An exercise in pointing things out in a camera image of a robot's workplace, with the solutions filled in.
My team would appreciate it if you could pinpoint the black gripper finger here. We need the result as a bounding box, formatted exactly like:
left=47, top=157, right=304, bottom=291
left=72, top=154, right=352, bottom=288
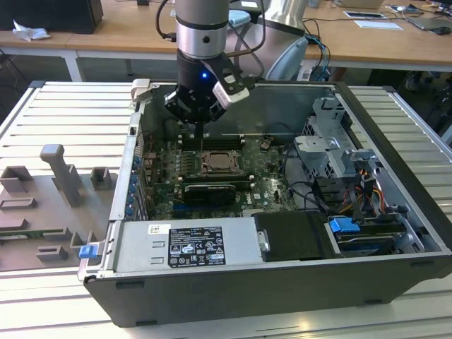
left=163, top=91, right=201, bottom=140
left=200, top=103, right=227, bottom=140

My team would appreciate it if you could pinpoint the metal socket cover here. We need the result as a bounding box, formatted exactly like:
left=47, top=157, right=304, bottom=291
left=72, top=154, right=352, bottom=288
left=200, top=151, right=246, bottom=174

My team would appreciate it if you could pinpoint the CPU socket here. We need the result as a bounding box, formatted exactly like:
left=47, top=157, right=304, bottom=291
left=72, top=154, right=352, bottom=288
left=197, top=150, right=248, bottom=177

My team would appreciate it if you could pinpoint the grey case latch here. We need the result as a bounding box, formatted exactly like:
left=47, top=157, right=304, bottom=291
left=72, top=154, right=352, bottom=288
left=129, top=78, right=153, bottom=104

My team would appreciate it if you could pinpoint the pale blue teach pendant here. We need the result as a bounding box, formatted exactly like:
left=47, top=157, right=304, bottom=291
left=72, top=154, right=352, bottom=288
left=228, top=9, right=251, bottom=27

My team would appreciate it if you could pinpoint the black graphics card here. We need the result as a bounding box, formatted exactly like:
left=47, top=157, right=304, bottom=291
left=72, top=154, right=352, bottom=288
left=182, top=182, right=237, bottom=208

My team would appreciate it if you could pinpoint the wooden desk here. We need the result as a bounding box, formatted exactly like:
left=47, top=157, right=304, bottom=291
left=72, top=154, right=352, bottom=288
left=0, top=0, right=452, bottom=84

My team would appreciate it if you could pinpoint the green motherboard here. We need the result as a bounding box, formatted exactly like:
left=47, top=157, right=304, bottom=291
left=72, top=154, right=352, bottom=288
left=141, top=136, right=301, bottom=220

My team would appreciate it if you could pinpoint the metal drive cage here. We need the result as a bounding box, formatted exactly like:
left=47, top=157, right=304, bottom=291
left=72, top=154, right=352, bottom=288
left=293, top=96, right=384, bottom=182

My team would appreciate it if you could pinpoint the black plastic shroud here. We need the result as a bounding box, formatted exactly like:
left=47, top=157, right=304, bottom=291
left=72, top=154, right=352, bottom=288
left=253, top=210, right=336, bottom=263

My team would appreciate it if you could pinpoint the silver power supply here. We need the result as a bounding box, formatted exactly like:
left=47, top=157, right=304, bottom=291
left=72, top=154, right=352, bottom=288
left=113, top=216, right=270, bottom=273

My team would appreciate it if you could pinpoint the black box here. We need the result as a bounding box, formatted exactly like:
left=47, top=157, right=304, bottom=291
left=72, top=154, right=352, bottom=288
left=0, top=0, right=104, bottom=35

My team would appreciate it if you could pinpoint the crumpled white paper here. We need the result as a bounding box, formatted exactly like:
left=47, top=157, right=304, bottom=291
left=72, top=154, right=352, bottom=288
left=12, top=19, right=51, bottom=42

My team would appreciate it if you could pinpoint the grey parts rack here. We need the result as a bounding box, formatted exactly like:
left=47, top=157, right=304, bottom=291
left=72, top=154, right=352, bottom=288
left=0, top=143, right=120, bottom=273

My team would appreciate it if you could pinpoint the hard disk in blue carrier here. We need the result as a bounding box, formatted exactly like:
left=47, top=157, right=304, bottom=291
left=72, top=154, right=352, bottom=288
left=327, top=216, right=408, bottom=257

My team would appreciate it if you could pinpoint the blue plastic clip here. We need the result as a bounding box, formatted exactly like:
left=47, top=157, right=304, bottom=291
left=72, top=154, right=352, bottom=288
left=78, top=244, right=99, bottom=261

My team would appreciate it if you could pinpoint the flat tablet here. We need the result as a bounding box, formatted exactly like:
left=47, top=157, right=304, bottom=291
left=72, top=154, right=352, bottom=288
left=344, top=10, right=386, bottom=21

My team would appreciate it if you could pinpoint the black PC case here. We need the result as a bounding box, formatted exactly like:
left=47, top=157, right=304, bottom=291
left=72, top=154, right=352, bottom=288
left=79, top=79, right=452, bottom=328

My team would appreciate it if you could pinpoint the green RAM stick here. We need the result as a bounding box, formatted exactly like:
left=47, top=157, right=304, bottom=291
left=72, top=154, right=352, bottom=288
left=0, top=230, right=65, bottom=238

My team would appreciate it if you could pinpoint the dark laptop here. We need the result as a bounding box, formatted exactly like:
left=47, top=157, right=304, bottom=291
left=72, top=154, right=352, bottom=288
left=408, top=14, right=452, bottom=33

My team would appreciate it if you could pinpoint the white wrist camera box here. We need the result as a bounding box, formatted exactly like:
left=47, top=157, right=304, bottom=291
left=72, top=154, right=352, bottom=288
left=212, top=73, right=256, bottom=106

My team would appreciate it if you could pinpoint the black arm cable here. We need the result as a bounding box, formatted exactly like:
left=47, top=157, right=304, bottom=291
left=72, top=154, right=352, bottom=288
left=225, top=0, right=266, bottom=81

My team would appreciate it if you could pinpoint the blue cable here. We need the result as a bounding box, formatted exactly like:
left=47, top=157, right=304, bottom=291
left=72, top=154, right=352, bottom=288
left=316, top=33, right=332, bottom=83

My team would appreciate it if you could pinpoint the coloured wire bundle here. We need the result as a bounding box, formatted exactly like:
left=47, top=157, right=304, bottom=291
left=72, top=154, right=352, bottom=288
left=352, top=168, right=386, bottom=220

